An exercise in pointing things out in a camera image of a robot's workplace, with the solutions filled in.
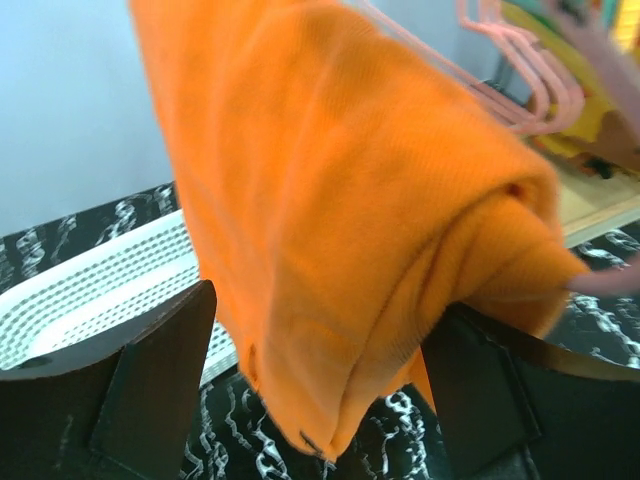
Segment wooden clothes rack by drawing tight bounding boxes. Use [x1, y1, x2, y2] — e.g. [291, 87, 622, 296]
[524, 134, 640, 249]

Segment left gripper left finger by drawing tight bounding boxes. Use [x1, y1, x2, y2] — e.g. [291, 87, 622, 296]
[1, 281, 216, 480]

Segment pink wire hangers bunch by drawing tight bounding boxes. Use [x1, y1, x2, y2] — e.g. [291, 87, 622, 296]
[456, 1, 585, 135]

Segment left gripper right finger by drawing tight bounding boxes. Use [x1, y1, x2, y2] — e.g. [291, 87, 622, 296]
[421, 304, 639, 479]

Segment yellow plastic hanger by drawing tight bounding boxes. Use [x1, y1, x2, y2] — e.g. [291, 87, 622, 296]
[502, 1, 639, 162]

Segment orange trousers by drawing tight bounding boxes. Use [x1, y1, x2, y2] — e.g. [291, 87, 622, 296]
[130, 1, 587, 461]

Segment white perforated plastic basket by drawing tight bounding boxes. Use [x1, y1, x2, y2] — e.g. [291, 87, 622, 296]
[0, 209, 239, 386]

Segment green plastic hanger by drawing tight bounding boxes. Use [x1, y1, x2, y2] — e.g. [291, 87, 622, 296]
[593, 0, 619, 35]

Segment pink wire hanger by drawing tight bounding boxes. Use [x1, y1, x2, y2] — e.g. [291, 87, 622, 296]
[349, 0, 640, 296]

